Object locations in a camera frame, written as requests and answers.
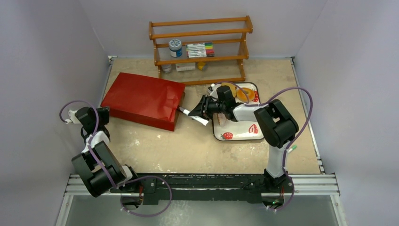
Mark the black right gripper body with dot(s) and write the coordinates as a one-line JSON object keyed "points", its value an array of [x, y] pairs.
{"points": [[206, 106]]}

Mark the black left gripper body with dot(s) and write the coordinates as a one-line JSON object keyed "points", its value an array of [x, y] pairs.
{"points": [[103, 117]]}

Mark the yellow fake bread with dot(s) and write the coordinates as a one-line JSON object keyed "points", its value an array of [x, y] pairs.
{"points": [[233, 89]]}

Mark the strawberry print white tray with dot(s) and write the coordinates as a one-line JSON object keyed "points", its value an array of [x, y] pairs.
{"points": [[242, 130]]}

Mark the orange fake donut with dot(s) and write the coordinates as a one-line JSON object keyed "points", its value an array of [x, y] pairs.
{"points": [[245, 95]]}

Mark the red paper bag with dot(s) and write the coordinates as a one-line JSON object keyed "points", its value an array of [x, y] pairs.
{"points": [[146, 100]]}

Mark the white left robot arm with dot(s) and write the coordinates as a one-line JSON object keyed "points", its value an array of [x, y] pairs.
{"points": [[96, 165]]}

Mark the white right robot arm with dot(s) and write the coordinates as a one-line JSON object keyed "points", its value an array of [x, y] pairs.
{"points": [[277, 125]]}

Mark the small yellow cube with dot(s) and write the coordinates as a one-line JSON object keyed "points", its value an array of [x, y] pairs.
{"points": [[201, 66]]}

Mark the small white box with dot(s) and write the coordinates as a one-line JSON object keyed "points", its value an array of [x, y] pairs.
{"points": [[180, 67]]}

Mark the small white bottle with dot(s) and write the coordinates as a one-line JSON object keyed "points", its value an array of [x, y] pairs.
{"points": [[166, 68]]}

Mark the pack of coloured markers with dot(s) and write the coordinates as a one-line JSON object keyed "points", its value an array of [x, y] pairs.
{"points": [[198, 50]]}

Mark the orange wooden shelf rack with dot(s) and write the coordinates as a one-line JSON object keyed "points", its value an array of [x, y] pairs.
{"points": [[202, 40]]}

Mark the blue label white jar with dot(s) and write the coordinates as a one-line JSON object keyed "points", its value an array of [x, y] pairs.
{"points": [[175, 48]]}

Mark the green cap white marker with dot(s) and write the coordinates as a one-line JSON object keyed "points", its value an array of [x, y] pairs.
{"points": [[292, 149]]}

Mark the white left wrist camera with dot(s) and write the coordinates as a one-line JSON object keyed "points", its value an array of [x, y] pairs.
{"points": [[72, 117]]}

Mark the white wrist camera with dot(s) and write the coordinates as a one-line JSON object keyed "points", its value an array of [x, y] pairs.
{"points": [[72, 117], [212, 90]]}

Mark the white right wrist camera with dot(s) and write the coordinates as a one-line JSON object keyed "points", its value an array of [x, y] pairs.
{"points": [[212, 90]]}

